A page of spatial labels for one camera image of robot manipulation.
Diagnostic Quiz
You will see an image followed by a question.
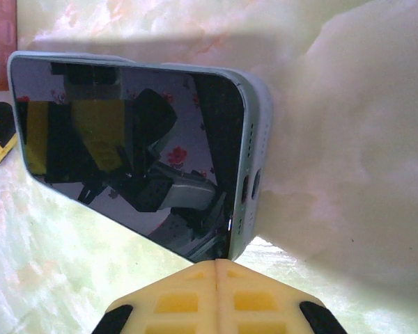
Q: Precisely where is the teal-edged smartphone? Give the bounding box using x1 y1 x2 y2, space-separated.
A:
12 57 257 264

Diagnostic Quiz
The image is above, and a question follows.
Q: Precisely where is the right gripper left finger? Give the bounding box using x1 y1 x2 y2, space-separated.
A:
92 260 219 334

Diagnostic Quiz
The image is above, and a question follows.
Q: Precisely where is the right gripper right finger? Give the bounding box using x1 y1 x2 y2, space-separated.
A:
215 259 348 334

